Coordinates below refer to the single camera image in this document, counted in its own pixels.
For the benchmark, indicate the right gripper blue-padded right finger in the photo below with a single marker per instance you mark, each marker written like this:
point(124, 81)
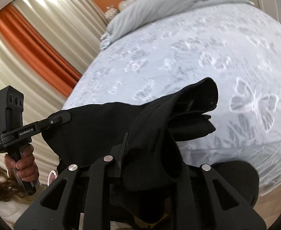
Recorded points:
point(207, 201)

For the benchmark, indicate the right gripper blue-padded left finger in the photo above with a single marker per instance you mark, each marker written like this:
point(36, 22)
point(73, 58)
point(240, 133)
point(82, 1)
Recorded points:
point(78, 199)

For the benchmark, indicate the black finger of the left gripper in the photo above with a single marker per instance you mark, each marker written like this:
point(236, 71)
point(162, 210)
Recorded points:
point(55, 119)

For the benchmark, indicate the black pants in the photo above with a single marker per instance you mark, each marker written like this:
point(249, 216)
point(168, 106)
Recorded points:
point(147, 135)

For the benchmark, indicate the person's left hand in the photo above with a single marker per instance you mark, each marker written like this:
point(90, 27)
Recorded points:
point(25, 168)

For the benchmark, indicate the orange curtain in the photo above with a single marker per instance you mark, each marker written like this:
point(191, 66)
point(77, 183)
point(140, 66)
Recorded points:
point(37, 52)

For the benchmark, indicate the cream curtain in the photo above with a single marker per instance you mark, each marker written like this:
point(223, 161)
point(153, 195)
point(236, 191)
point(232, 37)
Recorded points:
point(73, 28)

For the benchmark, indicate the white floral bed sheet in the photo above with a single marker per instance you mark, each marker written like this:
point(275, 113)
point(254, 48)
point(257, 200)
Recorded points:
point(238, 46)

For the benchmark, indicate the grey duvet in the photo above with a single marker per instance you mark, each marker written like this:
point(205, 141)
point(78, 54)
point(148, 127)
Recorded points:
point(143, 12)

